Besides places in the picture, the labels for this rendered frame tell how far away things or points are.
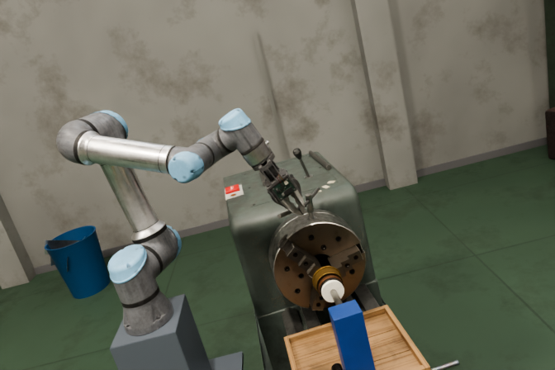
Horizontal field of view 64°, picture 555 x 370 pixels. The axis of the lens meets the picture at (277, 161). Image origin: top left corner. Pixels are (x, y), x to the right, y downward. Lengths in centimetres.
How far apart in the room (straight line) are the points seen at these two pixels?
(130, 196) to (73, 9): 345
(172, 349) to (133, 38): 355
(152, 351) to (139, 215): 40
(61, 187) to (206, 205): 149
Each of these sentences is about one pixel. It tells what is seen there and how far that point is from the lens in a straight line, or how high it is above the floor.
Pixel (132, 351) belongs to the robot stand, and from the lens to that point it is 146.
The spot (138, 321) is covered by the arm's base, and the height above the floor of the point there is 114.
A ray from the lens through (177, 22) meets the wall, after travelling 449.
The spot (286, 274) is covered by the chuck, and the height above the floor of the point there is 109.
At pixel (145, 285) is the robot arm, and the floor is 124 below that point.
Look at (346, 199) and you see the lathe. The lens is 161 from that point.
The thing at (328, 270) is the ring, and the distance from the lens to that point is 140.
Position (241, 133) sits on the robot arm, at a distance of 116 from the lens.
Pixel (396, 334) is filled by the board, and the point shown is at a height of 89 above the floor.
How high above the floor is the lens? 184
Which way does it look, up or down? 16 degrees down
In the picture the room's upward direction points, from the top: 15 degrees counter-clockwise
